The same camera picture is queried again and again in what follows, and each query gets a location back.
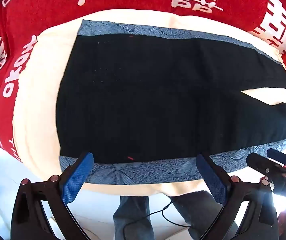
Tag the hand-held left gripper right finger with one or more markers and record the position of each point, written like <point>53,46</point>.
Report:
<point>214,180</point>

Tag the black pants with blue trim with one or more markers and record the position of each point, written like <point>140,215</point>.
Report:
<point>145,92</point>

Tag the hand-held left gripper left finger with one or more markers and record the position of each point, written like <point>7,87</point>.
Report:
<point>76,177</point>

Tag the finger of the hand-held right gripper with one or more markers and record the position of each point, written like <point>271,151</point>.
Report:
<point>260,163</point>
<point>279,155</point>

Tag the cream blanket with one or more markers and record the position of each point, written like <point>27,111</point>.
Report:
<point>37,92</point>

